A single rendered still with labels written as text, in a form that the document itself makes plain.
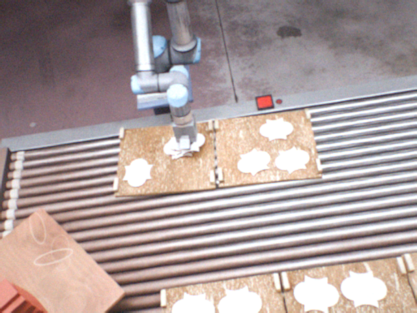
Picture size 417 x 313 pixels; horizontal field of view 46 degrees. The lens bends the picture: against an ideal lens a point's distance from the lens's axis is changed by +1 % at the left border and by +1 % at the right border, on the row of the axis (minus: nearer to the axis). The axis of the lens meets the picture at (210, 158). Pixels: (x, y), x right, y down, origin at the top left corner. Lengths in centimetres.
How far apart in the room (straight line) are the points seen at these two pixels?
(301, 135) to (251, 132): 21
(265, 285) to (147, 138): 83
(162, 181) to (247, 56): 202
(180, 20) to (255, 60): 176
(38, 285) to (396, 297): 119
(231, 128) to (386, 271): 85
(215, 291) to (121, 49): 272
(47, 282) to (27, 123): 217
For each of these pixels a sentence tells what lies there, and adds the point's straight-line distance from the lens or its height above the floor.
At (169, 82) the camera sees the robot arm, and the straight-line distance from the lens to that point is 189.
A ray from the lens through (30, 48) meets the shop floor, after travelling 444.
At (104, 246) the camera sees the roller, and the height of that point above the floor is 91.
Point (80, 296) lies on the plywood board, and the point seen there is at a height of 104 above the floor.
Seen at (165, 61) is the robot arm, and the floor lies 107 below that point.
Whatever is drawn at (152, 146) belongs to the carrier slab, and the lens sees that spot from 212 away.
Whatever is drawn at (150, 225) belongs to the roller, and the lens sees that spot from 192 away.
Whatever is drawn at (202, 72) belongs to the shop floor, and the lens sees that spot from 375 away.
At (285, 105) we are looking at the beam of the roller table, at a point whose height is 92.
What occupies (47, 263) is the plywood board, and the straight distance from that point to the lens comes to 183.
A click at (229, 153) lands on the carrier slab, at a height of 94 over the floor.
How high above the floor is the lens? 256
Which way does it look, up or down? 53 degrees down
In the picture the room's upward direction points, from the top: 11 degrees counter-clockwise
